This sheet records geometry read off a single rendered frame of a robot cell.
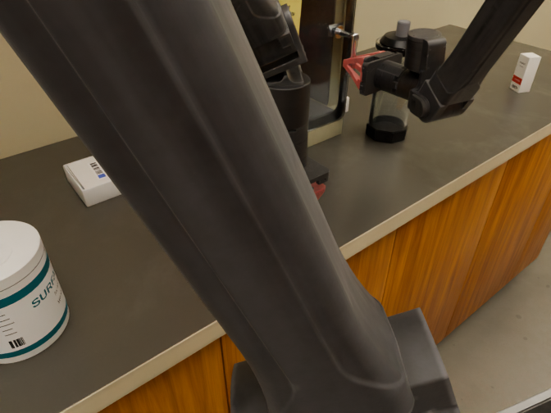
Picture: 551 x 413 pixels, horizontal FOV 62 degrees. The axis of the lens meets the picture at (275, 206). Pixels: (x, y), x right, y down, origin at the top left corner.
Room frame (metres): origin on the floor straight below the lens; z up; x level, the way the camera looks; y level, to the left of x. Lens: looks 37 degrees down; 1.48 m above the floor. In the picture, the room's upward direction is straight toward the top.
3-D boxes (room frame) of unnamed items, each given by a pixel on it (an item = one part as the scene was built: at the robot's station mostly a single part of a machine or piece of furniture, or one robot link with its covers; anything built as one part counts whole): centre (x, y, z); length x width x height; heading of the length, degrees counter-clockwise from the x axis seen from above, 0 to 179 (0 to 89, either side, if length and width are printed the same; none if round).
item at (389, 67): (0.86, -0.22, 1.15); 0.10 x 0.07 x 0.07; 128
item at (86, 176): (0.81, 0.34, 0.96); 0.16 x 0.12 x 0.04; 128
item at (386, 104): (1.02, -0.28, 1.06); 0.11 x 0.11 x 0.21
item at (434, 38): (0.78, -0.27, 1.19); 0.12 x 0.09 x 0.11; 19
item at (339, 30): (0.95, -0.15, 1.17); 0.05 x 0.03 x 0.10; 38
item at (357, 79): (0.91, -0.18, 1.15); 0.09 x 0.07 x 0.07; 38
